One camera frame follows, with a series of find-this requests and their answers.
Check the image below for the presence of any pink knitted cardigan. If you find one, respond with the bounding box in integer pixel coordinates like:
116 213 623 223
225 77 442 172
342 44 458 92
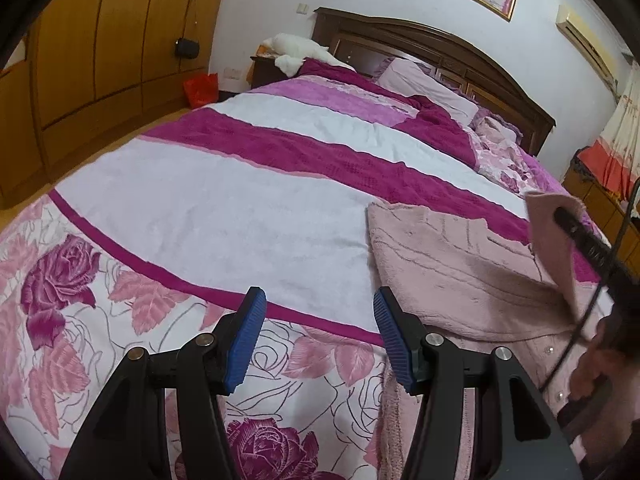
366 190 616 480

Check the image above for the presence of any cream and red curtain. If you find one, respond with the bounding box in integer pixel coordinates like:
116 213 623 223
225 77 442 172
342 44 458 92
578 61 640 200

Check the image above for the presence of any wooden wardrobe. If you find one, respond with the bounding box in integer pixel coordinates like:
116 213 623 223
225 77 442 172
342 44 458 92
1 0 221 208

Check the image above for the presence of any white air conditioner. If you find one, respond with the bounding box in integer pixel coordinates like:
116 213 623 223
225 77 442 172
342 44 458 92
555 4 617 93

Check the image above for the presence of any floral pink pillow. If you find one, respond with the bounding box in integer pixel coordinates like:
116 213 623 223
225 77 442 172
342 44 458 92
468 116 537 196

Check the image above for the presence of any small black bag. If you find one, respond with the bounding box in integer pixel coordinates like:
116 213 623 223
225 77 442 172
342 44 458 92
175 37 200 60

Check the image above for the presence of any red bag on floor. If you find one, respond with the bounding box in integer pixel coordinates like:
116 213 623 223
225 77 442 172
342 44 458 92
182 74 219 110

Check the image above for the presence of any white plush toy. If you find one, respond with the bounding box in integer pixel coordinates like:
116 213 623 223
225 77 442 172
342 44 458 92
260 32 352 77

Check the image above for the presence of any dark wooden nightstand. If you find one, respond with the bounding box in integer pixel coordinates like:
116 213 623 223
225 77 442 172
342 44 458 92
250 55 288 89

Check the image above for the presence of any black cable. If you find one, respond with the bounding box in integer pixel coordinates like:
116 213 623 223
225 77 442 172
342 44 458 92
539 176 640 396

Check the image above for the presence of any floral pink bedspread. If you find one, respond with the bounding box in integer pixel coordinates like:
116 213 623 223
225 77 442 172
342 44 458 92
1 60 568 479

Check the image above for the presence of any dark wooden headboard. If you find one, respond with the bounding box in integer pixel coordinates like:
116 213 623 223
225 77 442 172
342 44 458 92
312 6 555 155

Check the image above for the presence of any lilac pillow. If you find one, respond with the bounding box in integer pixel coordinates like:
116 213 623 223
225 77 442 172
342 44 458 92
376 58 480 128

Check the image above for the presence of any wooden drawer cabinet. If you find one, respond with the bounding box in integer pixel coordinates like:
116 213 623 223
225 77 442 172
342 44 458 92
562 164 639 273

